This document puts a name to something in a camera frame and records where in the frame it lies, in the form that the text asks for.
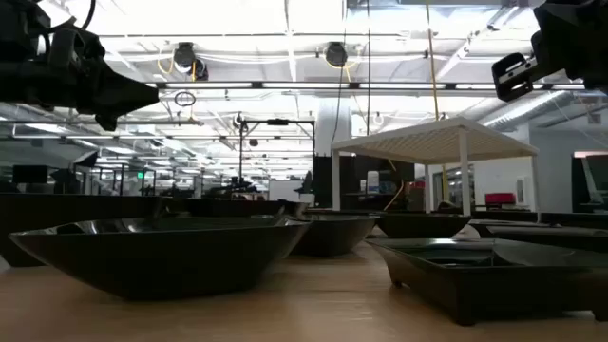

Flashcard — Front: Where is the black square footed tray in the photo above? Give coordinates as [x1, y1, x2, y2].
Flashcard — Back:
[365, 237, 608, 328]

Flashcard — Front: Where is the black deep square mini bowl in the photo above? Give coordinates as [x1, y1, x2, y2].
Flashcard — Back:
[0, 192, 173, 268]

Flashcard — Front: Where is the black leaf-shaped mini plate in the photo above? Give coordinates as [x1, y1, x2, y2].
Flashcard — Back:
[249, 212, 381, 258]
[8, 216, 313, 301]
[467, 218, 608, 254]

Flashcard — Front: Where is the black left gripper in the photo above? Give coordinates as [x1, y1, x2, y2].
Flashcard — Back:
[45, 26, 161, 133]

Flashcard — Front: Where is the black cabinet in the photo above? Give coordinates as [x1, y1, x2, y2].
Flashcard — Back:
[312, 154, 417, 213]

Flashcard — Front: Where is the black hanging cable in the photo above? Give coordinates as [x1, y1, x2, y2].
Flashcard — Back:
[365, 0, 372, 138]

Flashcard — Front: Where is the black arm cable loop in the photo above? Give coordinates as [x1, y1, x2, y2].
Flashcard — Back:
[70, 0, 98, 32]

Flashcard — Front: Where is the white perforated metal rack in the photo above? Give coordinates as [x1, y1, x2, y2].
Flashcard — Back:
[330, 116, 542, 223]

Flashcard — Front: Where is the small plant in white pot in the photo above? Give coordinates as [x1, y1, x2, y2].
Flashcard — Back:
[294, 170, 317, 208]

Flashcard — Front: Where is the dark computer monitor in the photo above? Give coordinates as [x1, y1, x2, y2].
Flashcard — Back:
[11, 164, 49, 185]

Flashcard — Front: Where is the black rounded square mini bowl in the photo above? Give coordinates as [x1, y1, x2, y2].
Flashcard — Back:
[374, 212, 472, 239]

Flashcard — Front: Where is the white building column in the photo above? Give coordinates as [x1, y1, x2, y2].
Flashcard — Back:
[315, 97, 353, 158]

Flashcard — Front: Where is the red box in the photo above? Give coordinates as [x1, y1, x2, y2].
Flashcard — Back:
[484, 192, 517, 206]

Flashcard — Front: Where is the black aluminium table frame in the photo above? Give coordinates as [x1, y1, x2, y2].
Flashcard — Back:
[303, 207, 608, 225]

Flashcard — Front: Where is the black camera rig frame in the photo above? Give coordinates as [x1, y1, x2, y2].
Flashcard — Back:
[237, 117, 317, 191]

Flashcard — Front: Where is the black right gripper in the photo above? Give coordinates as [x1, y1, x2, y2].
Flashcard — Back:
[491, 0, 608, 104]

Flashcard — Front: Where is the long ceiling light strip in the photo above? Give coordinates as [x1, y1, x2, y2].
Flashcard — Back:
[144, 81, 588, 91]

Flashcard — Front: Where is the white board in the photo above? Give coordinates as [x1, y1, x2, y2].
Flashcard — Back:
[268, 179, 305, 203]

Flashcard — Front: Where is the ribbed silver duct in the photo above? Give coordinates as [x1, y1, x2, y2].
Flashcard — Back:
[482, 89, 579, 132]

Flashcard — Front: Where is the black ceiling cord reel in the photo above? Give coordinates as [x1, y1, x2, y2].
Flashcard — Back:
[171, 41, 210, 82]
[324, 41, 350, 68]

